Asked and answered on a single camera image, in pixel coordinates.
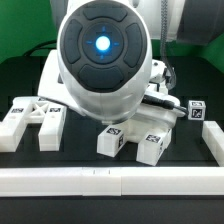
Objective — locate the white right fence rail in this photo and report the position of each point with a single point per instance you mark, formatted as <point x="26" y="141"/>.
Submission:
<point x="213" y="136"/>

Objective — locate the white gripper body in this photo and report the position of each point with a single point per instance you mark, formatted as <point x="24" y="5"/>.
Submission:
<point x="156" y="100"/>

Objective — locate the white front fence rail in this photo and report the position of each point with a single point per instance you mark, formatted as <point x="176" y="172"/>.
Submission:
<point x="119" y="181"/>

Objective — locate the white tagged cube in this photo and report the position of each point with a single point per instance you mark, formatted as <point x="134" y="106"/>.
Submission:
<point x="196" y="110"/>

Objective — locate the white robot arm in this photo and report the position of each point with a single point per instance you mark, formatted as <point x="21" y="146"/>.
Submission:
<point x="102" y="65"/>

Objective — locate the white fence rail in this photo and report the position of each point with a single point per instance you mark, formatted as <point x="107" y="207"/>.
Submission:
<point x="213" y="136"/>
<point x="119" y="181"/>

